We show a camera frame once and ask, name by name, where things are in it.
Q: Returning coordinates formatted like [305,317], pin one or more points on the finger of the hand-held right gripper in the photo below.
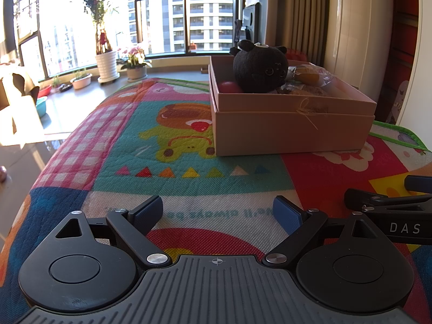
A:
[420,183]
[378,199]

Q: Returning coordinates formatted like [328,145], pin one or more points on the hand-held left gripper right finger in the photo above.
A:
[287,214]

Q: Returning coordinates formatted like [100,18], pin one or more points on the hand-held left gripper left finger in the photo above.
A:
[148,209]

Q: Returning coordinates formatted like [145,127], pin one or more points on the pink cardboard box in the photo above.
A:
[287,131]

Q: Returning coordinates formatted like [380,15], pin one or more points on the bagged orange cake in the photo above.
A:
[308,76]

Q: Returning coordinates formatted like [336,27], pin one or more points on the black plush toy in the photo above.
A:
[256,69]

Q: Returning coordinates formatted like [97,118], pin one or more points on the colourful printed play mat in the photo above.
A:
[118,135]

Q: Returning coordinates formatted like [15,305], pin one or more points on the red striped panel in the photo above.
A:
[401,57]

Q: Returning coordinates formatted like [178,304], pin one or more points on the potted pink orchid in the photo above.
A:
[136,71]

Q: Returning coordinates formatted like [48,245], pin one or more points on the pink ball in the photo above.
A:
[229,87]

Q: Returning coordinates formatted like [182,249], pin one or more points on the small oval white planter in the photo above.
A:
[81,81]

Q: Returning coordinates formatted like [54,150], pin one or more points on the teal plastic basin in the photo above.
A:
[42,106]

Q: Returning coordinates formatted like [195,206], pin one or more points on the tall plant in white pot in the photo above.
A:
[106,64]

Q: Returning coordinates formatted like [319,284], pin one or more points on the white cylindrical air conditioner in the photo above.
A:
[357,40]

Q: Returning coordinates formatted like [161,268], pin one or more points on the small green potted plant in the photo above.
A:
[55,83]

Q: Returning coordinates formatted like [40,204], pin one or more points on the red plastic basin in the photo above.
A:
[44,91]

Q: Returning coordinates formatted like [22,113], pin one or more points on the red round container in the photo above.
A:
[297,55]

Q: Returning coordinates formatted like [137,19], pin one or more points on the black framed window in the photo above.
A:
[186,23]

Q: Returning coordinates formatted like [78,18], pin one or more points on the black monitor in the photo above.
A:
[250,23]

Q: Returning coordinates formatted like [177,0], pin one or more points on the beige curtain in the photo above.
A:
[297,13]

